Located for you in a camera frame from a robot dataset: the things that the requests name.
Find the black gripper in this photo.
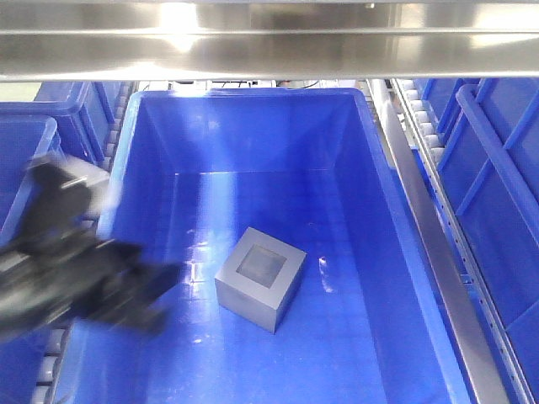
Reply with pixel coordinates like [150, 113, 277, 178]
[1, 154, 180, 341]

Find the gray hollow cube base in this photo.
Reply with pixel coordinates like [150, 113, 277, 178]
[215, 227, 307, 333]

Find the blue bin left near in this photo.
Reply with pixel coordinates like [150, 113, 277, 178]
[1, 114, 61, 403]

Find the blue bin left far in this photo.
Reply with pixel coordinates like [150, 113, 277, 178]
[1, 81, 133, 164]

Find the large blue target bin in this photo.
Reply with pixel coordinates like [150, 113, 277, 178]
[53, 88, 471, 403]

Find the blue bin right side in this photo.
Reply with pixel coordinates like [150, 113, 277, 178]
[412, 77, 538, 403]

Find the steel shelf beam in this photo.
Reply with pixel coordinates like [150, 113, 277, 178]
[1, 1, 538, 82]

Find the roller conveyor rail right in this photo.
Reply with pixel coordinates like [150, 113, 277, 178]
[366, 79, 536, 403]

